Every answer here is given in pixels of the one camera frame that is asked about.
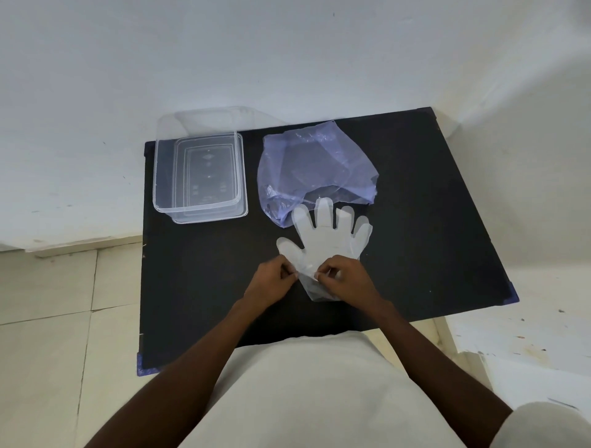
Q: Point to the clear plastic container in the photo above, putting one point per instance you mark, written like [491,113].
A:
[201,173]

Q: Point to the blue tape strip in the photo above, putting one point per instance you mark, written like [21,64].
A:
[512,293]
[147,367]

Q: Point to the person's right forearm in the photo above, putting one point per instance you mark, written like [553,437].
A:
[438,369]

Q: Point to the clear plastic container lid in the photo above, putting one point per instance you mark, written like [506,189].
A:
[207,119]

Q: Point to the person's left forearm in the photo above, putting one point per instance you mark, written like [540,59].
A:
[184,374]

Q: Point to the person's right thumb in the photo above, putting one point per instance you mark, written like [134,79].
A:
[325,276]

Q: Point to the person's right hand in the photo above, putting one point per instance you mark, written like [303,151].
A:
[354,284]

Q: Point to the white trousers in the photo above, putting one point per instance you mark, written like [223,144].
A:
[540,427]

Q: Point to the clear plastic disposable glove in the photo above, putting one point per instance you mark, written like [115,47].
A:
[325,240]

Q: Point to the white shirt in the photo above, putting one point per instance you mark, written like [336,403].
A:
[323,392]

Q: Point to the person's left thumb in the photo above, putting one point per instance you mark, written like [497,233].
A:
[288,276]

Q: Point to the blue translucent plastic bag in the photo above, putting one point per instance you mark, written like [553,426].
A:
[314,170]

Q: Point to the person's left hand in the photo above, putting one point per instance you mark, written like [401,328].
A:
[267,281]

